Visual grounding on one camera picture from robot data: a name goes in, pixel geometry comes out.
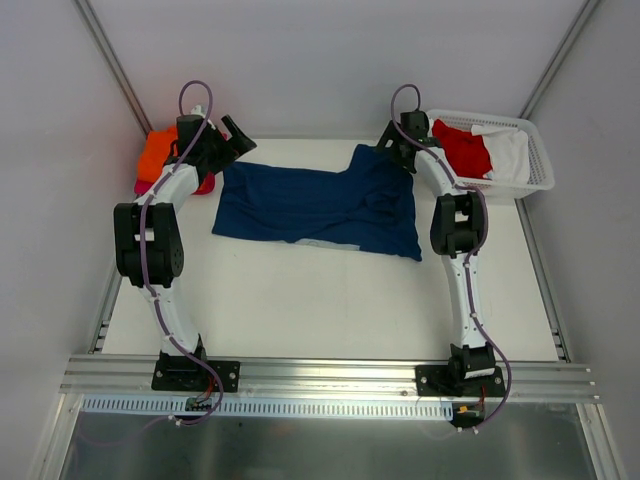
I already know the aluminium mounting rail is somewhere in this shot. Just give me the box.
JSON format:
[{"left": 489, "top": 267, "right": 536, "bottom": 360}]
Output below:
[{"left": 59, "top": 354, "right": 602, "bottom": 404}]

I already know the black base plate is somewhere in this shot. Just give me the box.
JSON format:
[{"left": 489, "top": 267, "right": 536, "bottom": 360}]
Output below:
[
  {"left": 414, "top": 364, "right": 508, "bottom": 398},
  {"left": 151, "top": 353, "right": 241, "bottom": 393}
]

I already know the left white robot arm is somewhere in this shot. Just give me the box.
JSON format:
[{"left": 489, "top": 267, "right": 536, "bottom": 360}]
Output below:
[{"left": 113, "top": 113, "right": 256, "bottom": 393}]

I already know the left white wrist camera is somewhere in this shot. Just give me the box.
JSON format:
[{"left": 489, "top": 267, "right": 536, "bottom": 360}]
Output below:
[{"left": 191, "top": 104, "right": 207, "bottom": 117}]

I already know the white slotted cable duct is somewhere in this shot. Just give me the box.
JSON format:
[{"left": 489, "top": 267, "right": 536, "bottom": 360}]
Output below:
[{"left": 81, "top": 394, "right": 453, "bottom": 421}]

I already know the pink folded t shirt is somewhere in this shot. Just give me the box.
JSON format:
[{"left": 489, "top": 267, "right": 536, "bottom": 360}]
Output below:
[{"left": 132, "top": 130, "right": 232, "bottom": 197}]

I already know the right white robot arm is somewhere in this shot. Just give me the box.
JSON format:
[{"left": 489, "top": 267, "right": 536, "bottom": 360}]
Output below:
[{"left": 376, "top": 109, "right": 496, "bottom": 396}]

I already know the red t shirt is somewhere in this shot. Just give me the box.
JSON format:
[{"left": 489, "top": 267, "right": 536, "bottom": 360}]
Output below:
[{"left": 432, "top": 119, "right": 492, "bottom": 179}]

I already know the blue t shirt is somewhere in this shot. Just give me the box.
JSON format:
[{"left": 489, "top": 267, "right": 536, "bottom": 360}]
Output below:
[{"left": 212, "top": 144, "right": 422, "bottom": 261}]

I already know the white t shirt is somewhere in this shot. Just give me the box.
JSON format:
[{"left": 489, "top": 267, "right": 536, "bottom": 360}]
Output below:
[{"left": 471, "top": 125, "right": 530, "bottom": 184}]

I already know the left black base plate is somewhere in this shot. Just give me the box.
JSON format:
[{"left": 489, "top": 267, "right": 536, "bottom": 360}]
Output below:
[{"left": 151, "top": 353, "right": 241, "bottom": 393}]

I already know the orange folded t shirt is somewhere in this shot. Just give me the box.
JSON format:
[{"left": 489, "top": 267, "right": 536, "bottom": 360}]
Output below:
[{"left": 137, "top": 126, "right": 177, "bottom": 184}]

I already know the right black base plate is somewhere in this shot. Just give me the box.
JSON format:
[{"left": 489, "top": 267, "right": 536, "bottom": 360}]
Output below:
[{"left": 414, "top": 364, "right": 508, "bottom": 398}]

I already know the white plastic basket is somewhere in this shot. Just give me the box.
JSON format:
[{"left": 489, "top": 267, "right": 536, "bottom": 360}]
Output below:
[{"left": 427, "top": 109, "right": 555, "bottom": 199}]

